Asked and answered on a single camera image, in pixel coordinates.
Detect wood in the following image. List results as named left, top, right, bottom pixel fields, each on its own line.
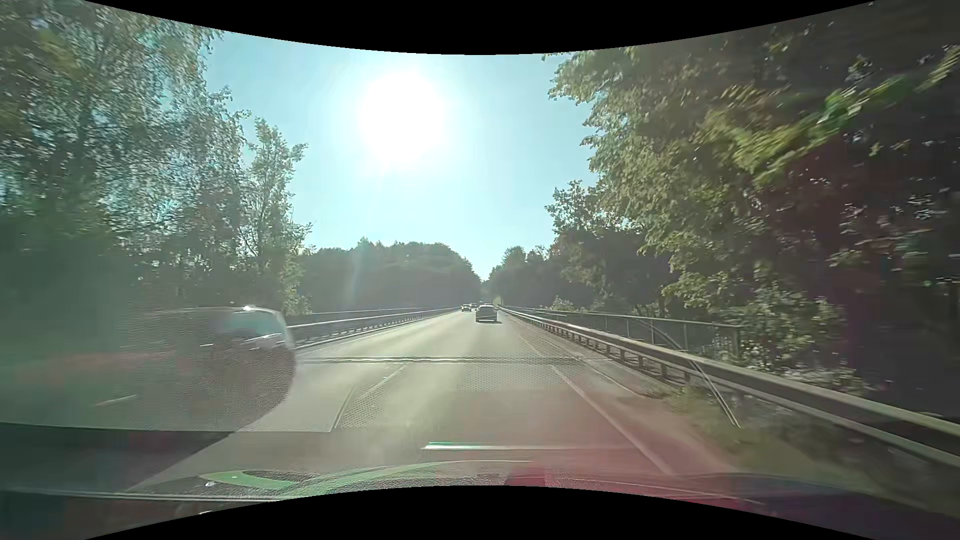
left=297, top=237, right=601, bottom=315

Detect grey asphalt road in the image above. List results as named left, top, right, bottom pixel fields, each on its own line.
left=0, top=307, right=751, bottom=496

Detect metal railing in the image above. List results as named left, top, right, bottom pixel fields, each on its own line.
left=510, top=305, right=744, bottom=361
left=283, top=306, right=451, bottom=328

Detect road markings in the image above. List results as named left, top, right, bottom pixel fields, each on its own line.
left=97, top=311, right=680, bottom=477

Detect car's own bonnet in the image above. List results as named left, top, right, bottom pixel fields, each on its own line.
left=0, top=459, right=960, bottom=540

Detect dark car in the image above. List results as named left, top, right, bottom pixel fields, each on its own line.
left=0, top=304, right=298, bottom=436

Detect row of trees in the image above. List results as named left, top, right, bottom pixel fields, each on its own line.
left=0, top=0, right=315, bottom=354
left=546, top=0, right=960, bottom=421

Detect grass verge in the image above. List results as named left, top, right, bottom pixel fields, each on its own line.
left=637, top=378, right=960, bottom=511

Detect metal guard rail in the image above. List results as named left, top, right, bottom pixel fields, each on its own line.
left=288, top=306, right=460, bottom=349
left=498, top=306, right=960, bottom=470

